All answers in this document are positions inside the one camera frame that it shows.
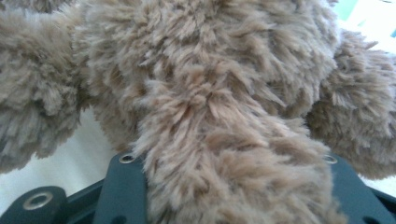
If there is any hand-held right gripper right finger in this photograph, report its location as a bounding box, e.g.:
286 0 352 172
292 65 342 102
323 153 396 224

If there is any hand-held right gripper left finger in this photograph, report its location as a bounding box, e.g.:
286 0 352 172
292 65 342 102
100 152 149 224

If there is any brown teddy bear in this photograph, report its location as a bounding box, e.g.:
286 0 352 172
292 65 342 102
0 0 396 224

